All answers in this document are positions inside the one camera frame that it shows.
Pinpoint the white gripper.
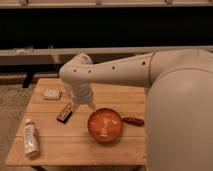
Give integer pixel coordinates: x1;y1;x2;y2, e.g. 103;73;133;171
63;83;96;112

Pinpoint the black orange eraser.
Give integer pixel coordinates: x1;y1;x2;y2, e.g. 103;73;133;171
57;103;73;124

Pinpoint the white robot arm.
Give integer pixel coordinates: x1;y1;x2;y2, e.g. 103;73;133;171
59;49;213;171

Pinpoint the orange bowl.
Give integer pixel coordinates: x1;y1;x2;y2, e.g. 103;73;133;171
87;108;123;143

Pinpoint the dark red snack piece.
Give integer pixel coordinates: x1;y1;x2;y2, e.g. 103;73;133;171
123;117;144;126

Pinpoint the wooden slatted table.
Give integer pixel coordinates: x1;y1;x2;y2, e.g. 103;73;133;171
6;78;146;166

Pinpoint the white plastic bottle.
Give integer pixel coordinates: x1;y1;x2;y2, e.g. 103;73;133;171
23;118;40;159

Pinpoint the white horizontal rail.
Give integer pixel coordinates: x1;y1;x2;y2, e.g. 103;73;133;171
0;45;213;66

